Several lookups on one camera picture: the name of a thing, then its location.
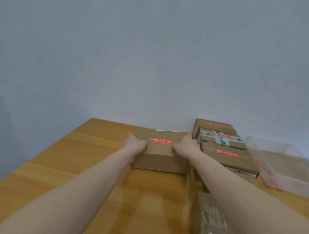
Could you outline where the long cardboard box red label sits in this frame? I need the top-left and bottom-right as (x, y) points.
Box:
(200, 141), (260, 178)

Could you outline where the cardboard box with green tape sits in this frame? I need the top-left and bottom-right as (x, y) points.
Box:
(196, 127), (248, 150)

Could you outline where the small cardboard box red label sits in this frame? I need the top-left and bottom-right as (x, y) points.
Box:
(193, 118), (237, 139)

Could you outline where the clear plastic bin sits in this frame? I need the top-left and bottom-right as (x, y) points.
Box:
(245, 135), (309, 197)

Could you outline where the cardboard box with red label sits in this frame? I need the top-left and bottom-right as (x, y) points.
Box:
(132, 128), (192, 175)

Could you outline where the person's right forearm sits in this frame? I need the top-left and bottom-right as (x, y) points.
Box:
(186, 154), (309, 234)

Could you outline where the person's right hand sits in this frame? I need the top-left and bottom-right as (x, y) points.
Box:
(172, 134), (200, 160)

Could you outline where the person's left hand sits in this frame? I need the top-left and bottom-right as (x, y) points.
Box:
(121, 132), (148, 156)

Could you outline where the plain cardboard box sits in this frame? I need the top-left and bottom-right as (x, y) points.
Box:
(194, 166), (259, 186)

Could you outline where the person's left forearm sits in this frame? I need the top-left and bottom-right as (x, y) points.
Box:
(0, 148), (137, 234)

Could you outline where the cardboard box with clear tape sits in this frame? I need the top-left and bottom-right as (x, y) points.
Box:
(192, 190), (236, 234)

